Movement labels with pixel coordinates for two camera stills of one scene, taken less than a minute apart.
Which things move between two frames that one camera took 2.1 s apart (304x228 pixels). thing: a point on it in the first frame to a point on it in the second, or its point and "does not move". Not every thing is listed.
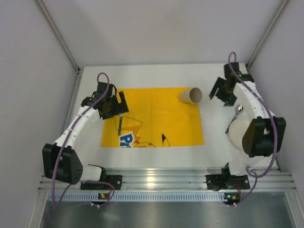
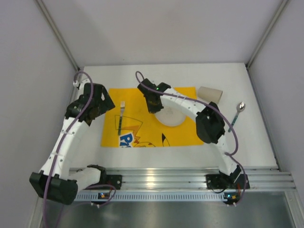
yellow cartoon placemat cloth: x=157 y=117 does not move
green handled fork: x=120 y=123 does not move
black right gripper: x=220 y=91 to x=154 y=107
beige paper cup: x=194 y=95 to x=209 y=94
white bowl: x=236 y=130 to x=169 y=116
